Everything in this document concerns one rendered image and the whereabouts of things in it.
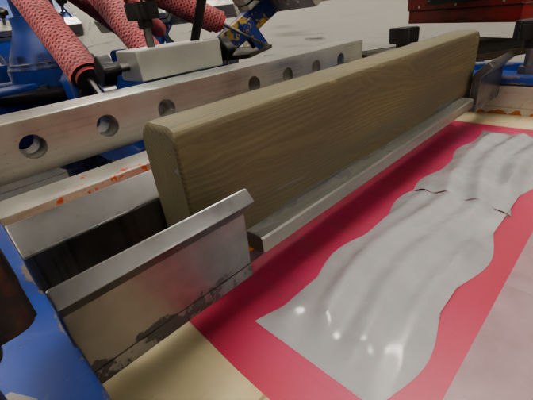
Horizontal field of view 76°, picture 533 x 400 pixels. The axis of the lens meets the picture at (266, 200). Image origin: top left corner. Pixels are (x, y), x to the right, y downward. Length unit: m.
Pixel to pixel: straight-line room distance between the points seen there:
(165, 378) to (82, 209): 0.09
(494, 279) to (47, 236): 0.23
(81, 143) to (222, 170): 0.23
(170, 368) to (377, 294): 0.11
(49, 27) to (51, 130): 0.33
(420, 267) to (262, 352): 0.10
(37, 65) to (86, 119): 0.56
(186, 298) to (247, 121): 0.09
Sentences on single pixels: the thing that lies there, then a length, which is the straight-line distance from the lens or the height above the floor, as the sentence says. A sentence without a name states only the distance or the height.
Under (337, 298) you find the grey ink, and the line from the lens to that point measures 0.19.
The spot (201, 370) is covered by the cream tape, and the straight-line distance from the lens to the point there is 0.18.
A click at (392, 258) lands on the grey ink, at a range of 0.23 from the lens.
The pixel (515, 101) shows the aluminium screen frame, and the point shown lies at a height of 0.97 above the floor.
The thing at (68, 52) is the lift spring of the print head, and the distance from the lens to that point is 0.64.
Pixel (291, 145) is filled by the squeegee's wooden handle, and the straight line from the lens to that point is 0.20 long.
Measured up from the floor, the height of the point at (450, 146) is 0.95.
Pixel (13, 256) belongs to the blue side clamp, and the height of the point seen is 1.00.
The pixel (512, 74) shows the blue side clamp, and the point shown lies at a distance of 0.54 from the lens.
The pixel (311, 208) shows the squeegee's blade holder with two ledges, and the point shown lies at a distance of 0.20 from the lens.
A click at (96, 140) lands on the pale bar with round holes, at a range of 0.38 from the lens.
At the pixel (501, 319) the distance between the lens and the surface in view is 0.21.
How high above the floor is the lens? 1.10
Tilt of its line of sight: 28 degrees down
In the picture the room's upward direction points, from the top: 7 degrees counter-clockwise
